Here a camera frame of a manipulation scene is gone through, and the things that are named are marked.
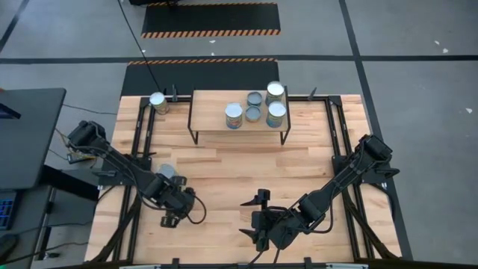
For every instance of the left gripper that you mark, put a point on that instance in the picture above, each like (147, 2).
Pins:
(181, 203)

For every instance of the black hazard striped floor mat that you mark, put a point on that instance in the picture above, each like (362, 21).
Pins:
(209, 16)
(201, 76)

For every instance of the silver angle bracket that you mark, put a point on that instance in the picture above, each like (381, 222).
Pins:
(347, 266)
(140, 266)

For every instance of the black desk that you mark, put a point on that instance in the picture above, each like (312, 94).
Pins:
(30, 138)

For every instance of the tall peaches label can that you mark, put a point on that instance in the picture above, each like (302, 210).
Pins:
(157, 99)

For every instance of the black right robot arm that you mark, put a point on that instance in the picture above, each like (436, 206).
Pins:
(345, 175)

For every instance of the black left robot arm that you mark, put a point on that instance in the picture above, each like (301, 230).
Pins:
(123, 164)

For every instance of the tall cherries label can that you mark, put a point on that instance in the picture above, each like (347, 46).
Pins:
(275, 89)
(234, 112)
(276, 111)

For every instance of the computer keyboard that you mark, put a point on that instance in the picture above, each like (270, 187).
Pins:
(6, 213)

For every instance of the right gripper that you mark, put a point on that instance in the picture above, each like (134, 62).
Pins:
(274, 228)

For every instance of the black aluminium rig frame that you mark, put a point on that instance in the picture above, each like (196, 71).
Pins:
(298, 98)

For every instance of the black desk foot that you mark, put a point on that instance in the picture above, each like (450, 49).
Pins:
(71, 183)

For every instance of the dark blue desk object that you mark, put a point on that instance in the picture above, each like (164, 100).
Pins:
(8, 112)

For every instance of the short tin can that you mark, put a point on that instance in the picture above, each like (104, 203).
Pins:
(253, 113)
(254, 99)

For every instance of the wooden shelf black metal frame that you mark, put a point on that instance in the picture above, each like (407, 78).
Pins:
(213, 110)

